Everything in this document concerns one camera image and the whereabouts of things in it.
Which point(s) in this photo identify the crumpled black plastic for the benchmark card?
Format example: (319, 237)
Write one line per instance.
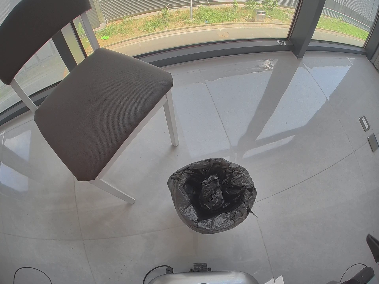
(210, 192)

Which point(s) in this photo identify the black plastic bag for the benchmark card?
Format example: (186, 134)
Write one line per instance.
(183, 200)

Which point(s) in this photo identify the window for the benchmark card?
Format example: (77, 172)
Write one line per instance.
(207, 16)

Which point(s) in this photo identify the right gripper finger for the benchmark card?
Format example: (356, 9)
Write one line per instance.
(374, 247)

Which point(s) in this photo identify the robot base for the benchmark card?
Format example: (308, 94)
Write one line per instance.
(207, 277)

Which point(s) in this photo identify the grey chair with white legs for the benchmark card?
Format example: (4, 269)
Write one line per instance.
(97, 108)

